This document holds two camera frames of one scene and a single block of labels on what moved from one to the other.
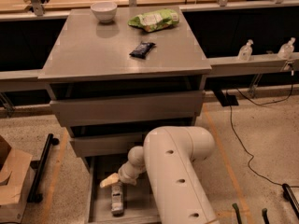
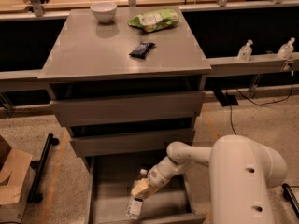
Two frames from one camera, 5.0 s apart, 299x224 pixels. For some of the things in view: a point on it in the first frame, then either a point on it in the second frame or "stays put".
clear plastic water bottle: [117, 200] → [135, 204]
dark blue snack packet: [142, 49] stays put
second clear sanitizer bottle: [286, 49] stays put
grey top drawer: [81, 111] stays put
